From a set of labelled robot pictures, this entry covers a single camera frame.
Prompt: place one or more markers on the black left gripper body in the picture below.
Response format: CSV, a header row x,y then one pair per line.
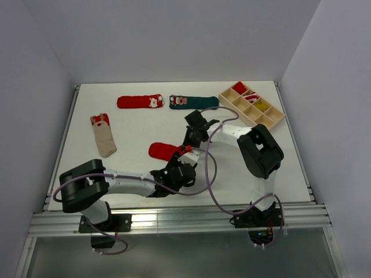
x,y
173,163

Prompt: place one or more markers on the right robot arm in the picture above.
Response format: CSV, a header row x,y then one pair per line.
x,y
260,152

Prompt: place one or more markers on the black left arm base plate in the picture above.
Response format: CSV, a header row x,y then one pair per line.
x,y
115,223

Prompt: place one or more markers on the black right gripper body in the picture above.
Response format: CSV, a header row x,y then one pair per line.
x,y
191,138

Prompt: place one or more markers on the wooden compartment tray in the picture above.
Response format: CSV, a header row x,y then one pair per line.
x,y
247,112

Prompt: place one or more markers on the red reindeer sock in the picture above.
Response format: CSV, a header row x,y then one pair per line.
x,y
162,151

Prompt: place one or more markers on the rolled red sock in tray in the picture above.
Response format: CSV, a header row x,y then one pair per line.
x,y
240,88

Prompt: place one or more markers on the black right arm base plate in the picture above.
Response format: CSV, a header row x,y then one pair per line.
x,y
254,218

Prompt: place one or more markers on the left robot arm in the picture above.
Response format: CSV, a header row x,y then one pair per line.
x,y
82,187

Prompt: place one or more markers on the rolled striped sock in tray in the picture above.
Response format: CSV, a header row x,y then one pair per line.
x,y
252,97

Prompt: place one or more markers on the dark green reindeer sock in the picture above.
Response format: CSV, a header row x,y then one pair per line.
x,y
192,102

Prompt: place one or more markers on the beige reindeer sock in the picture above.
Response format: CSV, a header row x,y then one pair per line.
x,y
103,135

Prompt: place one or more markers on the black box under frame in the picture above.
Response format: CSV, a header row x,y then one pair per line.
x,y
101,242

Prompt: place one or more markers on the rolled yellow sock in tray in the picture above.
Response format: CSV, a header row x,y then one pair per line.
x,y
261,106

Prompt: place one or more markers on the red santa sock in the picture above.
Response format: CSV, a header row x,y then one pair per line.
x,y
136,102

